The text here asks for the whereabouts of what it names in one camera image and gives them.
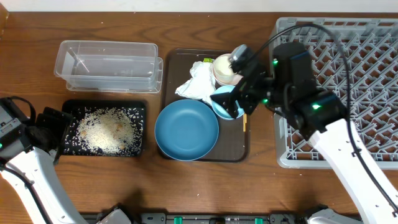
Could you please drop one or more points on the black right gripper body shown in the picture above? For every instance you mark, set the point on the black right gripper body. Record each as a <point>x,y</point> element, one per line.
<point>249,91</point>

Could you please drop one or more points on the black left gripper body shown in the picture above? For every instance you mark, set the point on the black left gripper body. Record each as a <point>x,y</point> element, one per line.
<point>51,129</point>

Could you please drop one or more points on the light blue bowl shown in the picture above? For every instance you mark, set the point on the light blue bowl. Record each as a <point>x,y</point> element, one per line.
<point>219,110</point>

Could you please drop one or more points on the cream white cup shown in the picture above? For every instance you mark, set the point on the cream white cup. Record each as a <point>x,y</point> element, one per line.
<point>222,69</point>

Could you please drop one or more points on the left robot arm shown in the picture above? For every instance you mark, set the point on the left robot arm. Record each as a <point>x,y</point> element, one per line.
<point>29,152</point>

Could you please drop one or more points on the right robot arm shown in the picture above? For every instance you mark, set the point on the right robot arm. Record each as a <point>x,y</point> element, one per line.
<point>321,118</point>

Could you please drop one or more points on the grey dishwasher rack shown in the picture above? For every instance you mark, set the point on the grey dishwasher rack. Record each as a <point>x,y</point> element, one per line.
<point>362,51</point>

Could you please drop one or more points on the wooden chopstick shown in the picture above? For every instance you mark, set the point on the wooden chopstick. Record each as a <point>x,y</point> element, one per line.
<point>245,120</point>

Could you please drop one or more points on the crumpled white napkin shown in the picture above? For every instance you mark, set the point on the crumpled white napkin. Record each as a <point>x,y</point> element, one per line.
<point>201,85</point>

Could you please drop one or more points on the dark brown serving tray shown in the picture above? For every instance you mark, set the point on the dark brown serving tray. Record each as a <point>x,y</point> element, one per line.
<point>233,143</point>

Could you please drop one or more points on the green wrapper scrap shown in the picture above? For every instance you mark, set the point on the green wrapper scrap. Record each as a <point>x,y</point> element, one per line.
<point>209,60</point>

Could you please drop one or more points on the large blue plate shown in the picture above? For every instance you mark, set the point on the large blue plate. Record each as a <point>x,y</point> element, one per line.
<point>186,130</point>

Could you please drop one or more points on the pile of rice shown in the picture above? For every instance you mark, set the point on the pile of rice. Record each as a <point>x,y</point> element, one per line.
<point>107,131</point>

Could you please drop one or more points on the black tray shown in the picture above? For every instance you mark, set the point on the black tray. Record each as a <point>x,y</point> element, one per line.
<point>70,149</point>

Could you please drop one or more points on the clear plastic bin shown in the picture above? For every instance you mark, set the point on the clear plastic bin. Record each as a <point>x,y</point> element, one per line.
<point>76,48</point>

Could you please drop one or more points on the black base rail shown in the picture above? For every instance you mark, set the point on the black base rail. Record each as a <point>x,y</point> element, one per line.
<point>162,218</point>

